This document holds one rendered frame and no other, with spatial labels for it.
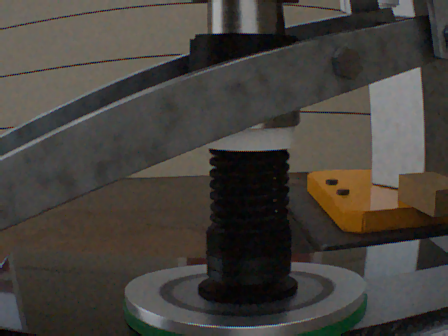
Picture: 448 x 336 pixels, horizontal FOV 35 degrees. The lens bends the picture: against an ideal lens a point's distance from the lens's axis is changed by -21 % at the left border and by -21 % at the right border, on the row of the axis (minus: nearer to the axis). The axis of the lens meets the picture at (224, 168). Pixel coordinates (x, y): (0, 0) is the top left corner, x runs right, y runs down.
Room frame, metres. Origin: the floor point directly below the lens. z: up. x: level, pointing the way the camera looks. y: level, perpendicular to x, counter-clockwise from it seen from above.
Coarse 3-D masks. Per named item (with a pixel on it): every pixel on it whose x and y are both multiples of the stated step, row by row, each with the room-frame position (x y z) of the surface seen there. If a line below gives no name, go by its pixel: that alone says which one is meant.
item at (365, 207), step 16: (320, 176) 1.76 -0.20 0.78; (336, 176) 1.75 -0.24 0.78; (352, 176) 1.75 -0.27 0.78; (368, 176) 1.74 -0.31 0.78; (320, 192) 1.63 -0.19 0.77; (336, 192) 1.54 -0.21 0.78; (352, 192) 1.55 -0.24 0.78; (368, 192) 1.54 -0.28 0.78; (384, 192) 1.53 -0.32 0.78; (336, 208) 1.45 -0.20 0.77; (352, 208) 1.39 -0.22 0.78; (368, 208) 1.38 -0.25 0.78; (384, 208) 1.37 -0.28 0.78; (400, 208) 1.36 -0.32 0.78; (352, 224) 1.37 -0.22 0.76; (368, 224) 1.36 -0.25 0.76; (384, 224) 1.36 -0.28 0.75; (400, 224) 1.36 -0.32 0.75; (416, 224) 1.36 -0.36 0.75; (432, 224) 1.37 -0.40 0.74
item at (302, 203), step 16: (288, 192) 1.80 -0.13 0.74; (304, 192) 1.80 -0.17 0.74; (304, 208) 1.62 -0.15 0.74; (320, 208) 1.61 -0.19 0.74; (304, 224) 1.49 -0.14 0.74; (320, 224) 1.46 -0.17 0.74; (336, 224) 1.45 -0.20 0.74; (304, 240) 1.47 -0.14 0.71; (320, 240) 1.34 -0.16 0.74; (336, 240) 1.33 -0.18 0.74; (352, 240) 1.31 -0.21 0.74; (368, 240) 1.31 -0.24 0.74; (384, 240) 1.31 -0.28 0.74; (400, 240) 1.31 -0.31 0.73
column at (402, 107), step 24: (408, 72) 1.52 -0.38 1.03; (432, 72) 1.51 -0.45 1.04; (384, 96) 1.59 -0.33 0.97; (408, 96) 1.52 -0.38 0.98; (432, 96) 1.50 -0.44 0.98; (384, 120) 1.60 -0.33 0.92; (408, 120) 1.53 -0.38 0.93; (432, 120) 1.50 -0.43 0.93; (384, 144) 1.60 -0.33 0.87; (408, 144) 1.53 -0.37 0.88; (432, 144) 1.50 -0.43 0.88; (384, 168) 1.60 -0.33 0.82; (408, 168) 1.53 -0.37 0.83; (432, 168) 1.50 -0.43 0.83
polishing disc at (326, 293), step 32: (128, 288) 0.67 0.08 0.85; (160, 288) 0.67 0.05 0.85; (192, 288) 0.68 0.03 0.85; (320, 288) 0.66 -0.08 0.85; (352, 288) 0.65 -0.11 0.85; (160, 320) 0.59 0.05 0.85; (192, 320) 0.58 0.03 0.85; (224, 320) 0.58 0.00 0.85; (256, 320) 0.58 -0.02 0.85; (288, 320) 0.57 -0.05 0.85; (320, 320) 0.58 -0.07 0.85
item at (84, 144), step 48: (288, 48) 0.61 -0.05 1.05; (336, 48) 0.64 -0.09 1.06; (384, 48) 0.67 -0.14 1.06; (432, 48) 0.70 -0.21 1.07; (96, 96) 0.66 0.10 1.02; (144, 96) 0.56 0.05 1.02; (192, 96) 0.58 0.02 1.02; (240, 96) 0.59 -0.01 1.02; (288, 96) 0.61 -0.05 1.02; (0, 144) 0.61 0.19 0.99; (48, 144) 0.52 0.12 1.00; (96, 144) 0.54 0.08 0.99; (144, 144) 0.56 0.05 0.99; (192, 144) 0.58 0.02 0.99; (0, 192) 0.50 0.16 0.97; (48, 192) 0.52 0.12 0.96
